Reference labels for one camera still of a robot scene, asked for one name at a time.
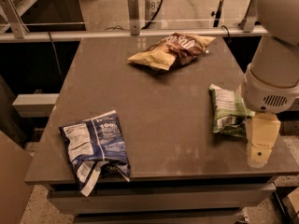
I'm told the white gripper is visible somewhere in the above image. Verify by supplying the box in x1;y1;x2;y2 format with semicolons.
241;64;299;168

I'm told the green jalapeno chip bag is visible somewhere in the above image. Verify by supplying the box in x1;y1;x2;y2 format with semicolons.
209;84;255;138

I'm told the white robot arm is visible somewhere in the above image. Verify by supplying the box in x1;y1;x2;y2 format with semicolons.
241;0;299;168

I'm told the brown yellow chip bag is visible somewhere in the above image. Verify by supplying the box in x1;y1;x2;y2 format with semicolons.
128;33;215;71

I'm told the blue chip bag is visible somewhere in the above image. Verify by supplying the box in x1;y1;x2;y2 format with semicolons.
59;110;130;197

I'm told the grey table drawer cabinet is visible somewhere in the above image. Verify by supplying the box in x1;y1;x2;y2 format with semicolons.
48;182;276;224

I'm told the white cylinder post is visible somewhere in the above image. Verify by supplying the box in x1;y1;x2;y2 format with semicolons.
144;0;164;21

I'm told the black cable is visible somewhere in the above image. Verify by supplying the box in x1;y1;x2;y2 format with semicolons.
106;0;166;32

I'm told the metal rail with brackets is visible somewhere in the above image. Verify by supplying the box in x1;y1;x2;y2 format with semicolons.
0;0;269;44

